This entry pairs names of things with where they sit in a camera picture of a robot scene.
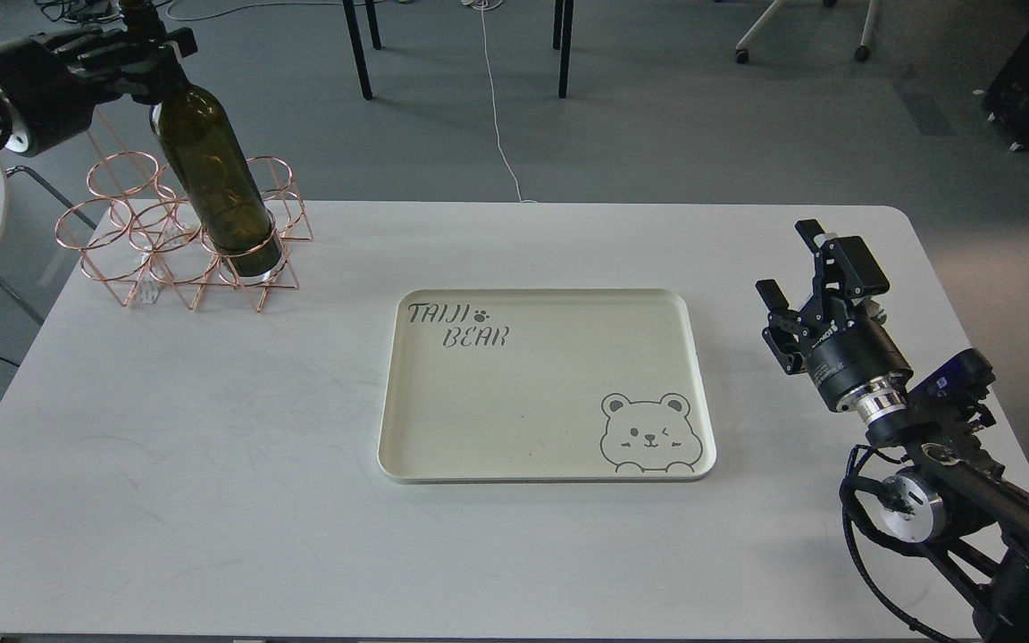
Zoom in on copper wire wine rack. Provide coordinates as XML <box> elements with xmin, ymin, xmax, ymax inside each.
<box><xmin>54</xmin><ymin>113</ymin><xmax>314</xmax><ymax>313</ymax></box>

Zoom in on dark green wine bottle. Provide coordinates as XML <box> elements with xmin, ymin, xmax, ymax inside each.
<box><xmin>118</xmin><ymin>0</ymin><xmax>285</xmax><ymax>277</ymax></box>

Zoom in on black table legs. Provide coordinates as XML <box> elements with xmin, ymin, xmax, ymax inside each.
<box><xmin>341</xmin><ymin>0</ymin><xmax>575</xmax><ymax>101</ymax></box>

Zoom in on steel double jigger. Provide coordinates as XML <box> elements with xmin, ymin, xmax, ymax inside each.
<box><xmin>865</xmin><ymin>300</ymin><xmax>887</xmax><ymax>325</ymax></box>

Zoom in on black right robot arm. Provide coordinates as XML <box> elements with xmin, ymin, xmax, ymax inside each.
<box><xmin>756</xmin><ymin>220</ymin><xmax>1029</xmax><ymax>642</ymax></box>

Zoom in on white floor cable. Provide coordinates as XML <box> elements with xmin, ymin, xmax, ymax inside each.
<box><xmin>463</xmin><ymin>0</ymin><xmax>537</xmax><ymax>205</ymax></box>

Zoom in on black floor cables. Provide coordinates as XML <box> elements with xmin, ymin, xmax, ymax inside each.
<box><xmin>32</xmin><ymin>0</ymin><xmax>212</xmax><ymax>28</ymax></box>

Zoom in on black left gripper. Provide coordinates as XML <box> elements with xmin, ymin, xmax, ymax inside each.
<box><xmin>0</xmin><ymin>28</ymin><xmax>197</xmax><ymax>154</ymax></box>

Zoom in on cream bear serving tray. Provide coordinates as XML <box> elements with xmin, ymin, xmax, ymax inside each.
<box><xmin>377</xmin><ymin>288</ymin><xmax>717</xmax><ymax>483</ymax></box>

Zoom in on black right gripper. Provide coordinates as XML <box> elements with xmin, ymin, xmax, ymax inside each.
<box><xmin>755</xmin><ymin>220</ymin><xmax>912</xmax><ymax>413</ymax></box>

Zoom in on white office chair base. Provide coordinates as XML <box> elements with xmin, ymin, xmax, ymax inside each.
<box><xmin>732</xmin><ymin>1</ymin><xmax>883</xmax><ymax>64</ymax></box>

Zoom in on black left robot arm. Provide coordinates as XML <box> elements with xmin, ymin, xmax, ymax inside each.
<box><xmin>0</xmin><ymin>1</ymin><xmax>197</xmax><ymax>157</ymax></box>

